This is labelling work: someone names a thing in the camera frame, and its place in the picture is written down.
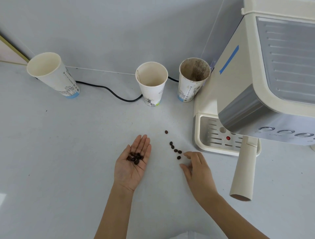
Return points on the beige board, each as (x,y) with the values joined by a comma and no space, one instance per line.
(11,53)

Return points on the person's left thumb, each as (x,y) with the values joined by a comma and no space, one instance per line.
(123,154)

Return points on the green-based white paper cup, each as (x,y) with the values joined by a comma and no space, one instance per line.
(151,91)

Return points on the person's right thumb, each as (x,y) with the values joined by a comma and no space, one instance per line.
(185,171)

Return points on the loose scattered coffee beans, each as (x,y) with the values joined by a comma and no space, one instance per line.
(176,150)

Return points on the person's white garment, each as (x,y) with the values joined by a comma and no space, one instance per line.
(192,235)

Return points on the heap of coffee beans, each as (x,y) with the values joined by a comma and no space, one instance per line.
(135,157)

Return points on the person's left hand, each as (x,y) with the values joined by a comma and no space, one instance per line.
(130,172)

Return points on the ribbed silver machine top plate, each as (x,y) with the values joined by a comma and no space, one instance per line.
(290,59)

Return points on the person's left middle finger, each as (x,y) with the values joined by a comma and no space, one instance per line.
(143,144)

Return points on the person's right hand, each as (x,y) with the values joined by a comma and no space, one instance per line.
(200,177)

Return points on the round silver machine button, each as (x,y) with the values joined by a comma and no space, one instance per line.
(267,128)
(304,135)
(286,131)

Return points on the person's left little finger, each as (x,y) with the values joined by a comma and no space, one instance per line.
(149,155)

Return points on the blue tape strip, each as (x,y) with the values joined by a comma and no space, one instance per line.
(229,59)

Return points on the cream espresso machine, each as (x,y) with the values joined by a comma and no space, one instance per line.
(246,73)

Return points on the person's right forearm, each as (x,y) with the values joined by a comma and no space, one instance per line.
(228,216)

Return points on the cream drip tray with grille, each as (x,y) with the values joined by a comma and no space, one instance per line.
(209,145)

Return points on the clean white paper cup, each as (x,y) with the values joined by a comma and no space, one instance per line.
(56,76)

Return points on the person's left forearm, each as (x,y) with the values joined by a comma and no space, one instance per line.
(114,214)

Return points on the coffee-stained paper cup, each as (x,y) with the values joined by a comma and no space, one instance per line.
(190,88)

